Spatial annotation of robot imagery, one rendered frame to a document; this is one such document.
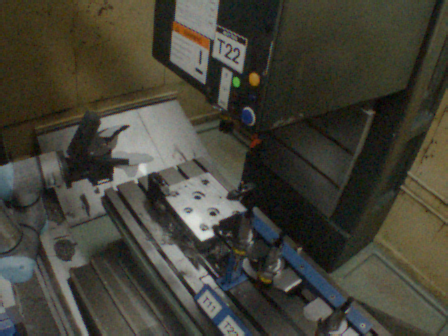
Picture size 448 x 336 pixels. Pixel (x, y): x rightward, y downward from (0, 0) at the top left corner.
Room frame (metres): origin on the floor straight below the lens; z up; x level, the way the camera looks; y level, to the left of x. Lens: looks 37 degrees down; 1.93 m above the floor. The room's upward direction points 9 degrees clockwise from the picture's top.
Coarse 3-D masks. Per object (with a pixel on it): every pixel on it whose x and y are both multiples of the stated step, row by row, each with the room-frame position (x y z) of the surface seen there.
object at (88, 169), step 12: (96, 144) 0.63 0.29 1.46; (60, 156) 0.56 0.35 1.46; (84, 156) 0.59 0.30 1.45; (96, 156) 0.59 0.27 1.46; (72, 168) 0.58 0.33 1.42; (84, 168) 0.59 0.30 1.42; (96, 168) 0.59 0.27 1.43; (108, 168) 0.61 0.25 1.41; (72, 180) 0.56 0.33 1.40; (96, 180) 0.58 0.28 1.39
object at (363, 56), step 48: (240, 0) 0.69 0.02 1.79; (288, 0) 0.62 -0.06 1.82; (336, 0) 0.70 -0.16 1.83; (384, 0) 0.83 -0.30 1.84; (432, 0) 1.02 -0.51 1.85; (288, 48) 0.63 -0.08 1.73; (336, 48) 0.73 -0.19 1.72; (384, 48) 0.88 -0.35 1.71; (240, 96) 0.65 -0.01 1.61; (288, 96) 0.65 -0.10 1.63; (336, 96) 0.77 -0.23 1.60; (384, 96) 0.95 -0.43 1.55
